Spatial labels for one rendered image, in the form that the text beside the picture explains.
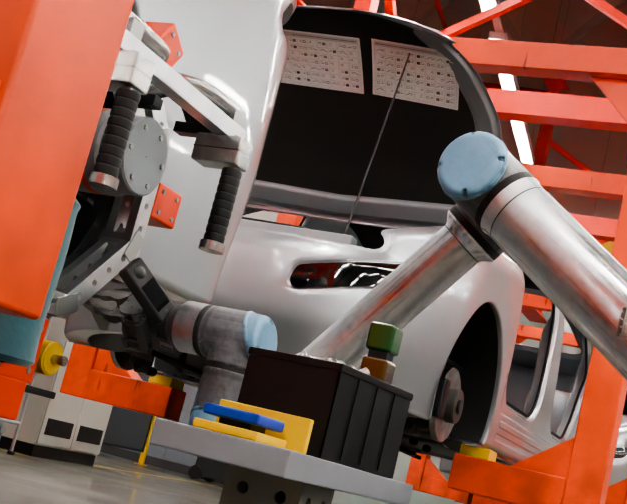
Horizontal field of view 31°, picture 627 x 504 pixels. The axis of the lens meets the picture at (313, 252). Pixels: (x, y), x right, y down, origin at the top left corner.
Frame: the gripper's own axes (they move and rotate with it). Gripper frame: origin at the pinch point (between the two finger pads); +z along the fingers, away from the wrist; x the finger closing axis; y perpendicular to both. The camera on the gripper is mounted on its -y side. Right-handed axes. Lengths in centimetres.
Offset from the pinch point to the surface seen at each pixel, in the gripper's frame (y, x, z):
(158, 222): -5.4, 19.7, -3.5
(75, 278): -4.7, -1.5, 0.5
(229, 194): -18.7, 11.2, -26.1
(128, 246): -6.4, 8.6, -4.4
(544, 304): 534, 817, 146
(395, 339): -13, -12, -66
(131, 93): -46, -10, -26
